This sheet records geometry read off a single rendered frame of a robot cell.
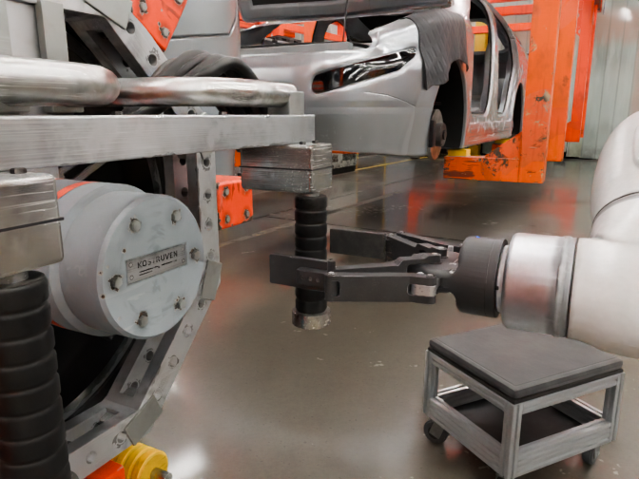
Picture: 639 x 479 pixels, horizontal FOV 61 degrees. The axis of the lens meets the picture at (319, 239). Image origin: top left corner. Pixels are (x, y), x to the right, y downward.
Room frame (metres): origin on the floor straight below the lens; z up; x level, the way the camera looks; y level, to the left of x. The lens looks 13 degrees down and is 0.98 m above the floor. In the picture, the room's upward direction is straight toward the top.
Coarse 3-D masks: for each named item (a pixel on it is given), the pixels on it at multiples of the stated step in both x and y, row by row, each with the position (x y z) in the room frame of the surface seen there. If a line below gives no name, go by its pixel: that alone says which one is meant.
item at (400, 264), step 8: (416, 256) 0.50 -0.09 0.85; (424, 256) 0.50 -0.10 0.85; (432, 256) 0.49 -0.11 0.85; (328, 264) 0.47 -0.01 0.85; (360, 264) 0.49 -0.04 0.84; (368, 264) 0.49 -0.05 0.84; (376, 264) 0.49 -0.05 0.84; (384, 264) 0.49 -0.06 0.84; (392, 264) 0.49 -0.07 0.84; (400, 264) 0.49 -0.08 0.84; (408, 264) 0.49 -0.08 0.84; (344, 272) 0.47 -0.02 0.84; (352, 272) 0.48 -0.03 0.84; (360, 272) 0.48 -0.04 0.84; (368, 272) 0.48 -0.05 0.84; (376, 272) 0.48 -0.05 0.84; (384, 272) 0.48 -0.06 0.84; (392, 272) 0.48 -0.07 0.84; (400, 272) 0.49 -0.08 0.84
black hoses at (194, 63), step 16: (176, 64) 0.58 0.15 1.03; (192, 64) 0.58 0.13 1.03; (208, 64) 0.58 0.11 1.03; (224, 64) 0.58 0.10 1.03; (240, 64) 0.60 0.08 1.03; (128, 112) 0.56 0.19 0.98; (144, 112) 0.55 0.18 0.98; (160, 112) 0.56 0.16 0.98; (240, 112) 0.64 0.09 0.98; (256, 112) 0.63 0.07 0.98
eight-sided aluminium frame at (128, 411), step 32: (32, 0) 0.53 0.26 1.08; (64, 0) 0.56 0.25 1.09; (96, 0) 0.59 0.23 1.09; (128, 0) 0.63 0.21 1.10; (96, 32) 0.64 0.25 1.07; (128, 32) 0.64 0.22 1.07; (128, 64) 0.65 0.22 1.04; (160, 64) 0.67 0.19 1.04; (192, 160) 0.73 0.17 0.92; (192, 192) 0.73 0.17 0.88; (192, 320) 0.70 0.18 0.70; (160, 352) 0.66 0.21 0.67; (128, 384) 0.65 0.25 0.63; (160, 384) 0.64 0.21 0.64; (96, 416) 0.60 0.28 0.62; (128, 416) 0.59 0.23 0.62; (96, 448) 0.55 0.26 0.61
